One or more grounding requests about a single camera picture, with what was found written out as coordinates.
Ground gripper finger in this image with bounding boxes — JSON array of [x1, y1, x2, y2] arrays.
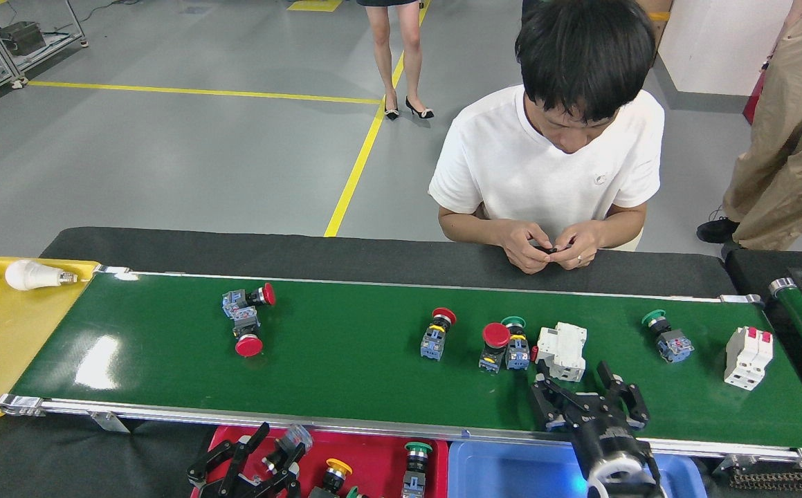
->
[[186, 422, 270, 498], [255, 446, 307, 498]]

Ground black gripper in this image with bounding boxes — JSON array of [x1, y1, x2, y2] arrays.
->
[[529, 360, 650, 464]]

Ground white circuit breaker grey toggles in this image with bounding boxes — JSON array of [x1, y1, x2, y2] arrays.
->
[[536, 322, 588, 383]]

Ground white circuit breaker red toggles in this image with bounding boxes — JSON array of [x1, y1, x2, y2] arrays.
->
[[724, 326, 774, 391]]

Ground long green conveyor belt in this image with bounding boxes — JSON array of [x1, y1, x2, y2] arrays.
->
[[0, 266, 802, 464]]

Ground person's left hand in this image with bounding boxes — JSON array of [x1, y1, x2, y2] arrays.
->
[[549, 220, 605, 272]]

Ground person's right hand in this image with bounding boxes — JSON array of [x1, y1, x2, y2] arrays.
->
[[496, 220, 554, 275]]

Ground red plastic bin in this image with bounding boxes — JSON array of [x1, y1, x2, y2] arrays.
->
[[190, 425, 450, 498]]

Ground blue plastic bin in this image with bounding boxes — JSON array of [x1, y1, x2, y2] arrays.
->
[[447, 439, 708, 498]]

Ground seated person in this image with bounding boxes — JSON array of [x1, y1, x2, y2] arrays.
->
[[428, 0, 666, 275]]

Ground white light bulb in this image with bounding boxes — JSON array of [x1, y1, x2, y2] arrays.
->
[[5, 259, 80, 291]]

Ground red fire extinguisher box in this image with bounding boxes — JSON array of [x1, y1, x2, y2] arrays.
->
[[743, 69, 767, 125]]

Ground cardboard box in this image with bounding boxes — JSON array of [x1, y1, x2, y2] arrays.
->
[[636, 0, 673, 44]]

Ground metal shelf rack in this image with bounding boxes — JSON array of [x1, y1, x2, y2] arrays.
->
[[0, 0, 89, 111]]

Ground grey metal box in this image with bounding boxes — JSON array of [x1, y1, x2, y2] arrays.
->
[[0, 21, 47, 57]]

